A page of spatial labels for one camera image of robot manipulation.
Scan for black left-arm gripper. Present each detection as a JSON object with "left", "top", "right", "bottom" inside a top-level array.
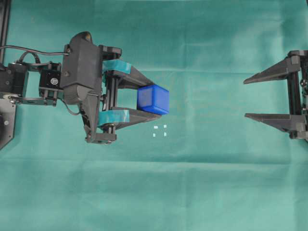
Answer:
[{"left": 83, "top": 45, "right": 161, "bottom": 144}]

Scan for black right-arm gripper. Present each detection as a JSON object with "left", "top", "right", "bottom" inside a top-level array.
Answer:
[{"left": 243, "top": 50, "right": 308, "bottom": 140}]

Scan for blue block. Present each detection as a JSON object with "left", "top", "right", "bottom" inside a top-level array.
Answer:
[{"left": 137, "top": 85, "right": 169, "bottom": 115}]

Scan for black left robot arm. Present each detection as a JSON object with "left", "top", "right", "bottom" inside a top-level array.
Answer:
[{"left": 0, "top": 39, "right": 169, "bottom": 147}]

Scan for white tape marks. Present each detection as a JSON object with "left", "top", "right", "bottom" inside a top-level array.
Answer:
[{"left": 152, "top": 124, "right": 167, "bottom": 138}]

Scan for green table cloth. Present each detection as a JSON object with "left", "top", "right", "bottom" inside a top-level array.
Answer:
[{"left": 0, "top": 0, "right": 308, "bottom": 231}]

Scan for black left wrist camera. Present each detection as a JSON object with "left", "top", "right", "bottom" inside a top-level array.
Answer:
[{"left": 60, "top": 31, "right": 101, "bottom": 104}]

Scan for black camera cable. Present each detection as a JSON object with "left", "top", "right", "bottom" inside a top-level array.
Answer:
[{"left": 0, "top": 45, "right": 69, "bottom": 64}]

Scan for black aluminium frame rail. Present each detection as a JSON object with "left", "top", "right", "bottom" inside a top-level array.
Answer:
[{"left": 0, "top": 0, "right": 12, "bottom": 67}]

